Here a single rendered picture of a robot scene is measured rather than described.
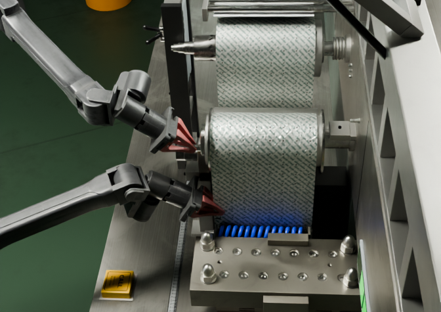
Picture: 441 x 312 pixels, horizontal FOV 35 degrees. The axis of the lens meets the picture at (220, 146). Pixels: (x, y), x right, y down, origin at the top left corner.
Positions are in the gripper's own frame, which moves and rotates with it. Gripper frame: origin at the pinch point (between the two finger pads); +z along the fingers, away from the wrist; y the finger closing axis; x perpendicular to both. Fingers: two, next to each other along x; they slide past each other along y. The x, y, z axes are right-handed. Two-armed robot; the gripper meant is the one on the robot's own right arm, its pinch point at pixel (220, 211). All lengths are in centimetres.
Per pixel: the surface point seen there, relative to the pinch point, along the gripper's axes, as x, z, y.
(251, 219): 1.4, 7.4, 0.3
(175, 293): -20.8, -1.0, 11.5
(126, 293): -24.5, -12.1, 13.4
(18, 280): -139, -27, -60
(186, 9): 19, -23, -46
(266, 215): 4.8, 9.9, 0.3
